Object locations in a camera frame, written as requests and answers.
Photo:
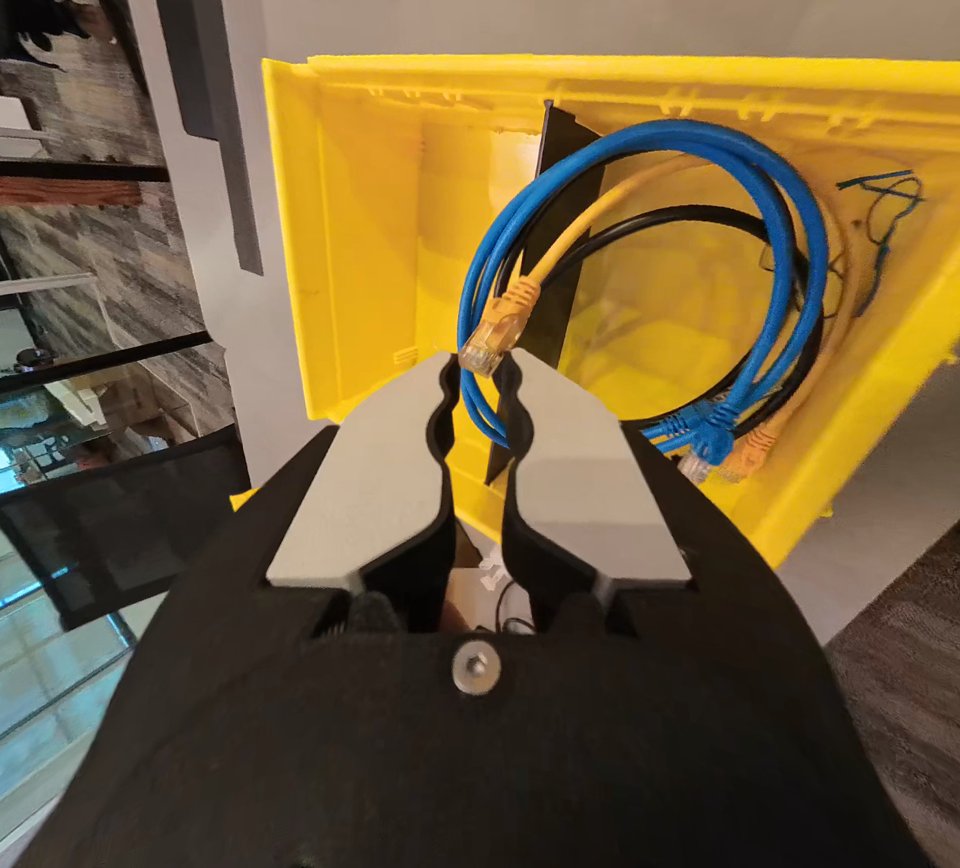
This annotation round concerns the pile of white plastic clips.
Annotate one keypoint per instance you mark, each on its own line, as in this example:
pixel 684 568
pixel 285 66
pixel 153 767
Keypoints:
pixel 491 572

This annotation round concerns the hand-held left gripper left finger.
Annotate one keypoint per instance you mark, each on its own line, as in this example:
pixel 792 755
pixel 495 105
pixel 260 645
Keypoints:
pixel 367 500

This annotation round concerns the blue twist tie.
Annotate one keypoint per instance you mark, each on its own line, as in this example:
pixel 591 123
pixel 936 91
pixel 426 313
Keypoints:
pixel 877 182

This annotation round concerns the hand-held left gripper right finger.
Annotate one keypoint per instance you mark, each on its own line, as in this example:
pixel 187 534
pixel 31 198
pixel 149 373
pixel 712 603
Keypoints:
pixel 592 500

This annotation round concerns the black bin divider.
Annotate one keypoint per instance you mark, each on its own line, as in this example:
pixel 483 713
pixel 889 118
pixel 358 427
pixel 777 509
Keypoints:
pixel 562 155

